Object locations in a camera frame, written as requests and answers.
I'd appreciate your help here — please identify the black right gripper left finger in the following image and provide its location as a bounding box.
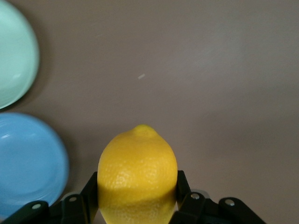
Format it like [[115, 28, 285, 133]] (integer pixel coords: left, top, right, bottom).
[[0, 171, 102, 224]]

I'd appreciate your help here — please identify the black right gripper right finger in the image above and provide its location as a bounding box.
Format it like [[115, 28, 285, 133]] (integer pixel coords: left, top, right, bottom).
[[171, 170, 267, 224]]

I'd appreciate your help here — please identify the yellow lemon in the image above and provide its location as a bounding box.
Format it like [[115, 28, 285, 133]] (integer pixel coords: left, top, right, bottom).
[[97, 124, 178, 224]]

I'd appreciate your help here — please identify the blue round plate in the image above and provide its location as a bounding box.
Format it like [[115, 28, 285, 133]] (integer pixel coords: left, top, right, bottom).
[[0, 112, 71, 219]]

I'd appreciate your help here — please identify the brown table cover sheet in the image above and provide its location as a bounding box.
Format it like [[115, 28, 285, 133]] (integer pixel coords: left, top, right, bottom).
[[0, 0, 299, 224]]

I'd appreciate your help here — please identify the pale green round plate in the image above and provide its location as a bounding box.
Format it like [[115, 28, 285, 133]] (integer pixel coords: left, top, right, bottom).
[[0, 0, 40, 110]]

